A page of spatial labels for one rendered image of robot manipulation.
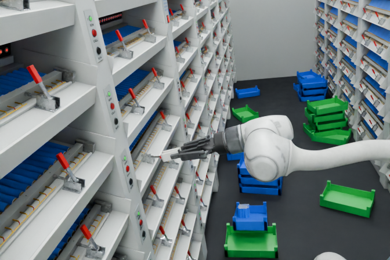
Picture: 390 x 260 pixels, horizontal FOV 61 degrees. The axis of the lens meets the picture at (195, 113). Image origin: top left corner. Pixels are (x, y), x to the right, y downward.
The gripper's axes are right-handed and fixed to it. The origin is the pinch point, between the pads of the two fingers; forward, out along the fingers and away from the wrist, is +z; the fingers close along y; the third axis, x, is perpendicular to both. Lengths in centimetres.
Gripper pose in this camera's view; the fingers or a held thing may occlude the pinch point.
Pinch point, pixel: (172, 154)
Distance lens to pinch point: 117.1
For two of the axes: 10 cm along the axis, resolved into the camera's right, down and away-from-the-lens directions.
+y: 1.6, -3.8, 9.1
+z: -9.3, 2.4, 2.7
